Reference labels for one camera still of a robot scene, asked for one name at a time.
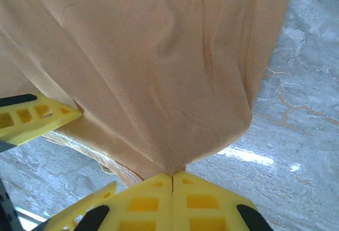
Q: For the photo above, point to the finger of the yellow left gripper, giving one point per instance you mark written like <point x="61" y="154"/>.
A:
<point x="79" y="208"/>
<point x="39" y="119"/>

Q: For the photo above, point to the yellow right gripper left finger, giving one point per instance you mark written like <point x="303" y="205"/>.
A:
<point x="143" y="209"/>

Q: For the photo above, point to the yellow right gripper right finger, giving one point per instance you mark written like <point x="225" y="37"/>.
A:
<point x="206" y="207"/>

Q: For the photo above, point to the tan t-shirt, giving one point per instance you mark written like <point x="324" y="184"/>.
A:
<point x="159" y="69"/>

